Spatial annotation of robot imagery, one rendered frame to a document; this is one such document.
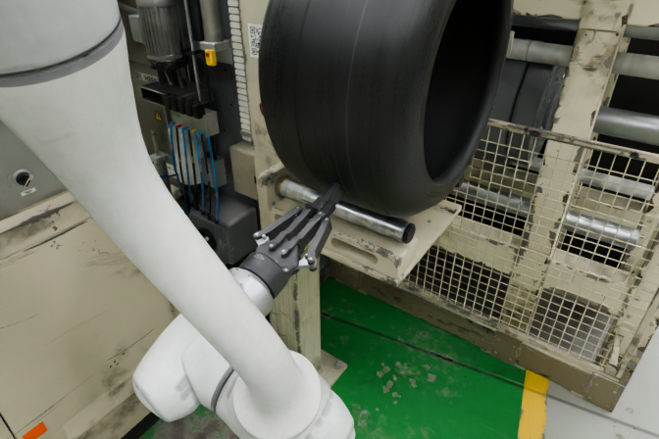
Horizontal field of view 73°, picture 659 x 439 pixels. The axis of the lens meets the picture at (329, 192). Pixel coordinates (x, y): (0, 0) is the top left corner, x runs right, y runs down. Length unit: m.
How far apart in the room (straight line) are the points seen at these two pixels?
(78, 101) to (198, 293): 0.19
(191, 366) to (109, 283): 0.73
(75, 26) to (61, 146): 0.09
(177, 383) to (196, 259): 0.25
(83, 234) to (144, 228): 0.83
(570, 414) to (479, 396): 0.30
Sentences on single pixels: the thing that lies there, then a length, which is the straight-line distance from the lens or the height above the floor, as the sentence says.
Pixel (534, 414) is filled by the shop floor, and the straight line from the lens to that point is 1.85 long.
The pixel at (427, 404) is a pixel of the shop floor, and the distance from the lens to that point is 1.77.
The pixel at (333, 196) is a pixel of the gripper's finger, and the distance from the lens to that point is 0.80.
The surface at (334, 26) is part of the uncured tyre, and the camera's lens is 0.70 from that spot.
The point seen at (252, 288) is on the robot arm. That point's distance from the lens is 0.66.
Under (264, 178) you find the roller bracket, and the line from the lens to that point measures 1.04.
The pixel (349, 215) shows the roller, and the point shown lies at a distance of 0.97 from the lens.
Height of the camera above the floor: 1.44
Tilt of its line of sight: 31 degrees down
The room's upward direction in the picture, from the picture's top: straight up
